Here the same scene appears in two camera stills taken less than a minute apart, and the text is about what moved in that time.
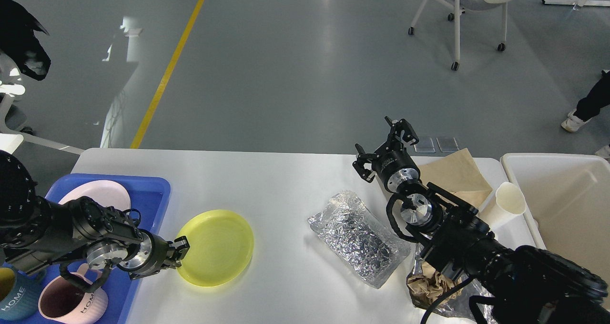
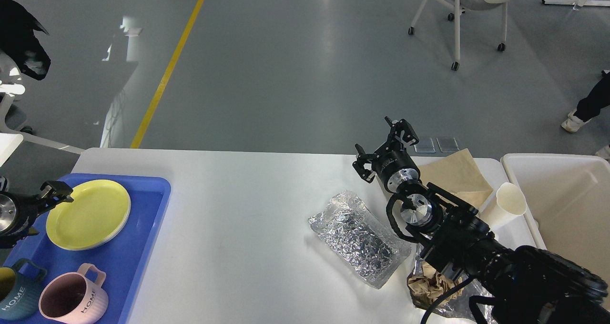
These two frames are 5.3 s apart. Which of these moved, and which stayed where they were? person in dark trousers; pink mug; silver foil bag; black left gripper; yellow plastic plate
Moved: black left gripper; yellow plastic plate
Stayed: person in dark trousers; pink mug; silver foil bag
